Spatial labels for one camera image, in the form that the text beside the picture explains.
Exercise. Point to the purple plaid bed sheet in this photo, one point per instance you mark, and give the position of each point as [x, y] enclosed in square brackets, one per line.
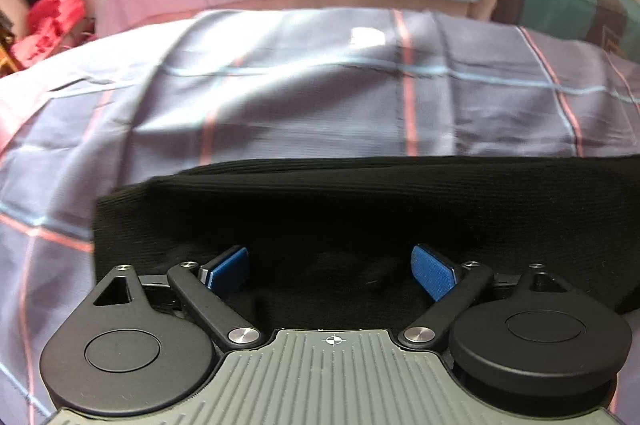
[310, 95]

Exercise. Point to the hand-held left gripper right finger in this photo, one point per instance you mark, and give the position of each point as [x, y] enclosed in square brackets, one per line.
[433, 271]

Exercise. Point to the black knit pants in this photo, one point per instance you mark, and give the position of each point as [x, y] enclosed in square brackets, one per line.
[350, 215]

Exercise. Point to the red cloth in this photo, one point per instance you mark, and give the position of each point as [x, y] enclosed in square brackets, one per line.
[52, 22]

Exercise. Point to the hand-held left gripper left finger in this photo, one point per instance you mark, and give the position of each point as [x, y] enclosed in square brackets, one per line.
[229, 269]

